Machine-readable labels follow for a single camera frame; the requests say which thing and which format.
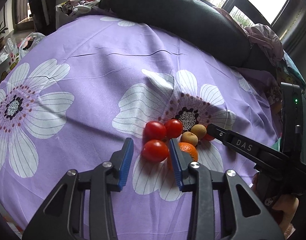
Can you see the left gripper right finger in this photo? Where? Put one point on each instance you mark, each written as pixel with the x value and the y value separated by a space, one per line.
pixel 220 199

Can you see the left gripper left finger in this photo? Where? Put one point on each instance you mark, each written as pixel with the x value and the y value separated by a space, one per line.
pixel 60 216

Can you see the orange tangerine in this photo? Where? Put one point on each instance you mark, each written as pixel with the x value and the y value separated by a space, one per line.
pixel 185 147

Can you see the person's right hand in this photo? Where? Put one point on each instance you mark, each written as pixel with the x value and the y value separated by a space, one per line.
pixel 284 210

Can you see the tan longan fruit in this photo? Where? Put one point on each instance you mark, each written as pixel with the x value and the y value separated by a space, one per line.
pixel 189 138
pixel 199 130

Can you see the purple floral tablecloth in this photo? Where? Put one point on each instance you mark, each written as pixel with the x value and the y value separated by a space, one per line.
pixel 74 98

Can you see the pile of folded clothes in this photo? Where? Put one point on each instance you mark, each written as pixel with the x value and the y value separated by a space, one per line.
pixel 262 37

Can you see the plastic bag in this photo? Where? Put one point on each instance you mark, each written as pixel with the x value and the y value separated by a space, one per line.
pixel 11 54

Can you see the dark green sofa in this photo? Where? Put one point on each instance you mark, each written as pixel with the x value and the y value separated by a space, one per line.
pixel 197 23

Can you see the clothes heap on stand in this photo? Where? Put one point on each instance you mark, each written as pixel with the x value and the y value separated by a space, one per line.
pixel 74 8

